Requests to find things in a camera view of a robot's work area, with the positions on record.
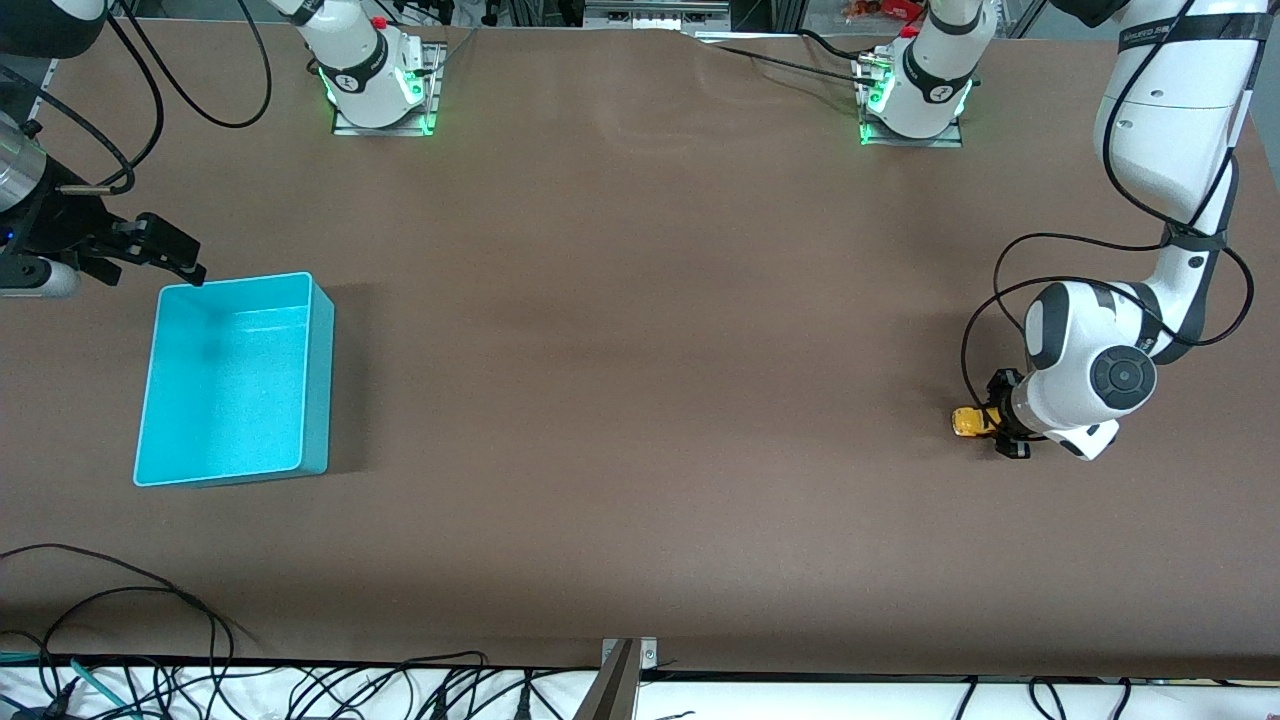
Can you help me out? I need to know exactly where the teal cable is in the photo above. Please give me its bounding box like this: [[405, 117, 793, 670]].
[[0, 650, 133, 719]]

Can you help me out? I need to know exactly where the turquoise plastic bin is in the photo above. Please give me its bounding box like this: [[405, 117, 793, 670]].
[[133, 271, 335, 489]]

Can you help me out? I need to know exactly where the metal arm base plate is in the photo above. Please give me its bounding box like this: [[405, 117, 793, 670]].
[[858, 50, 966, 149], [331, 42, 447, 137]]

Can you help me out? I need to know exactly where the metal table bracket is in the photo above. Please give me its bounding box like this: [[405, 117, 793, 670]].
[[575, 637, 659, 720]]

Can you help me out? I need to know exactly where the black looped cable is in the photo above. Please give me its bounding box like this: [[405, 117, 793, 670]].
[[0, 543, 237, 666], [38, 586, 219, 666]]

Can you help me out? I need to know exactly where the aluminium frame rail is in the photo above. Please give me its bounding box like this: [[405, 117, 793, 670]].
[[583, 0, 732, 31]]

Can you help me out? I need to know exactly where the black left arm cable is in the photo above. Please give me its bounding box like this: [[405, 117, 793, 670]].
[[960, 0, 1256, 441]]

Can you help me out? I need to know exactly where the black base power cable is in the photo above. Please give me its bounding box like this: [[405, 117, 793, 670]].
[[700, 40, 881, 89], [795, 27, 881, 63]]

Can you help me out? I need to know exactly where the red package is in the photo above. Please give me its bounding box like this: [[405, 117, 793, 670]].
[[843, 0, 926, 23]]

